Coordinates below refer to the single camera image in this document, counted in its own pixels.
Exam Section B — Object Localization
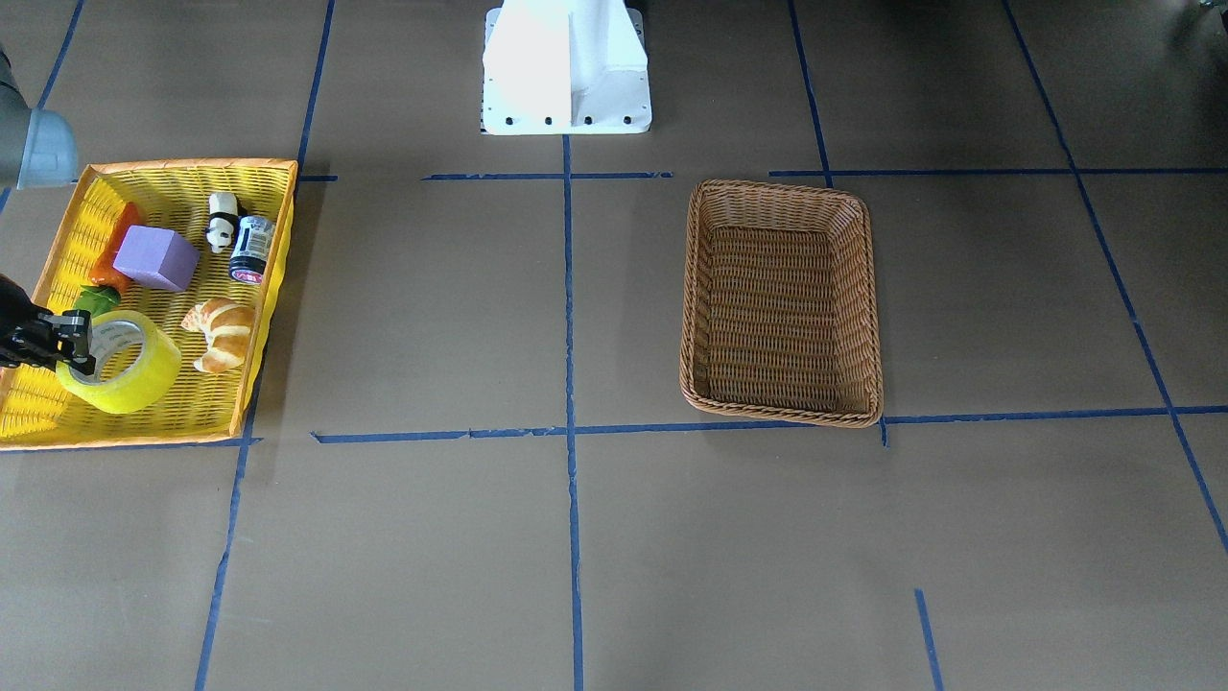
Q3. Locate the toy carrot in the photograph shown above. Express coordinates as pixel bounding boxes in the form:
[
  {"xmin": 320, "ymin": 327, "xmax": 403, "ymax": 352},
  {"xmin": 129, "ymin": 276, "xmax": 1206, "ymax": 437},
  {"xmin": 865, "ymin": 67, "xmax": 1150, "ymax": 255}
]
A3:
[{"xmin": 72, "ymin": 203, "xmax": 144, "ymax": 318}]

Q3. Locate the yellow tape roll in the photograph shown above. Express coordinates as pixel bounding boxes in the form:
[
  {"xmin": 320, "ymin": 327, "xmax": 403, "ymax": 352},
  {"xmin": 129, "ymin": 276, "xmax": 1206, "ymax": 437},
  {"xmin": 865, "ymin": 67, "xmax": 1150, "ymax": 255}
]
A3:
[{"xmin": 56, "ymin": 311, "xmax": 181, "ymax": 415}]

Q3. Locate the toy croissant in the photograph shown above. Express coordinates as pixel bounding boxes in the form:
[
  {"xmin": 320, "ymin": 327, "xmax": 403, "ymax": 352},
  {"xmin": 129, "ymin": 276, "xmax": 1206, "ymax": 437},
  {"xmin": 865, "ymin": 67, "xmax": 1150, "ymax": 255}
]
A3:
[{"xmin": 181, "ymin": 298, "xmax": 255, "ymax": 373}]

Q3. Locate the panda figurine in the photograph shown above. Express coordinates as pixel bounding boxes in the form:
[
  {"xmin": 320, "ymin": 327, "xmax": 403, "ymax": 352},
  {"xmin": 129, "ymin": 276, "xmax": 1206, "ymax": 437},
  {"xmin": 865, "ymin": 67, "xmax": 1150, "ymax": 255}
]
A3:
[{"xmin": 205, "ymin": 191, "xmax": 243, "ymax": 254}]

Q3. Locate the yellow woven plastic basket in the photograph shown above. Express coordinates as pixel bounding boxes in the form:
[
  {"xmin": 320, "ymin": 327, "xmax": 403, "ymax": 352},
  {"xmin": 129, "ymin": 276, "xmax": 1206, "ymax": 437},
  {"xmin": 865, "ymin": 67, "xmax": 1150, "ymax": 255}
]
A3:
[{"xmin": 2, "ymin": 158, "xmax": 298, "ymax": 450}]

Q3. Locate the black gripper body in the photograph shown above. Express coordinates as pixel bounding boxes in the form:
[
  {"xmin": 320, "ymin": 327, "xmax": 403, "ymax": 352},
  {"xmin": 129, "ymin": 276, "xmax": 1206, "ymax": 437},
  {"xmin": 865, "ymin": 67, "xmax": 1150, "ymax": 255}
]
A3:
[{"xmin": 1, "ymin": 274, "xmax": 72, "ymax": 369}]

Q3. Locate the purple foam block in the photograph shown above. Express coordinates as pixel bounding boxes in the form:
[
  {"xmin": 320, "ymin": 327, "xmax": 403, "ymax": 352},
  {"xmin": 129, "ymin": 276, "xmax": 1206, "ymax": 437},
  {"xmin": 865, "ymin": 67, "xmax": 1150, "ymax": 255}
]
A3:
[{"xmin": 111, "ymin": 225, "xmax": 201, "ymax": 293}]

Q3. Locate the small dark can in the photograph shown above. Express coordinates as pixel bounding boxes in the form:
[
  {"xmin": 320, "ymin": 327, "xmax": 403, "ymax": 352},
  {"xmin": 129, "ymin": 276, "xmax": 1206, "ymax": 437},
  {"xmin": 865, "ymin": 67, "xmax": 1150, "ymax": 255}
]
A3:
[{"xmin": 227, "ymin": 215, "xmax": 275, "ymax": 285}]

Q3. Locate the brown wicker basket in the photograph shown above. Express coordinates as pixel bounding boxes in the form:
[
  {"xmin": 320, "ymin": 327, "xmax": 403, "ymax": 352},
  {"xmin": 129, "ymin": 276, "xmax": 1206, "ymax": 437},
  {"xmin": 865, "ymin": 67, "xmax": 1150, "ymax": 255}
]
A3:
[{"xmin": 679, "ymin": 179, "xmax": 885, "ymax": 430}]

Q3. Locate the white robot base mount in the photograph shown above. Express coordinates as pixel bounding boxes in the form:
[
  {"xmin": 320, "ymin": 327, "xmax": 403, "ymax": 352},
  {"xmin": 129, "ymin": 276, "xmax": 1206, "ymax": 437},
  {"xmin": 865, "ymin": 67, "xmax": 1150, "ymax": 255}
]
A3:
[{"xmin": 480, "ymin": 1, "xmax": 653, "ymax": 136}]

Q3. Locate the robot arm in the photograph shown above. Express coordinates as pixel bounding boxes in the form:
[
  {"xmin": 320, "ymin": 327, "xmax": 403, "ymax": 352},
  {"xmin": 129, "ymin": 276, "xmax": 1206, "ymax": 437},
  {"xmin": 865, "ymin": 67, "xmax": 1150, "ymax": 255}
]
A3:
[{"xmin": 1, "ymin": 52, "xmax": 96, "ymax": 376}]

